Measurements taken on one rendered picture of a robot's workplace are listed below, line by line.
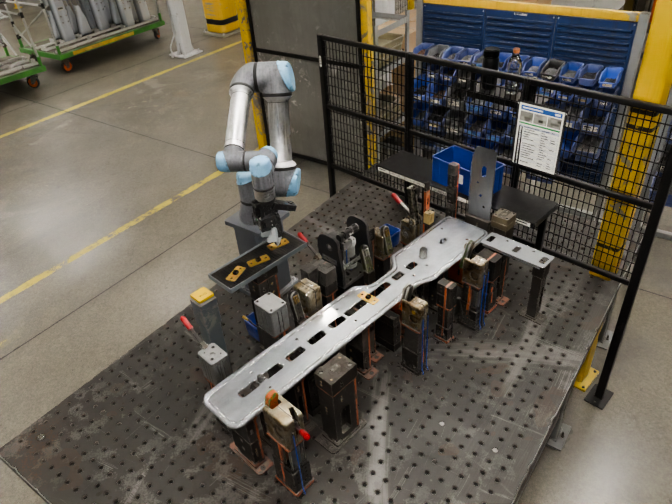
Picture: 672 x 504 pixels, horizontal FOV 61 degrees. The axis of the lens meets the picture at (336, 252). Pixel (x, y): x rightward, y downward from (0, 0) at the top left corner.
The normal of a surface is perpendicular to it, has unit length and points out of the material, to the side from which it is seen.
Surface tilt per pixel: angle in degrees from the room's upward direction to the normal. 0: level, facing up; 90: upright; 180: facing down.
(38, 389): 0
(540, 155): 90
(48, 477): 0
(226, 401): 0
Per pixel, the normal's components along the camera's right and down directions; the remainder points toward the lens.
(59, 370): -0.07, -0.81
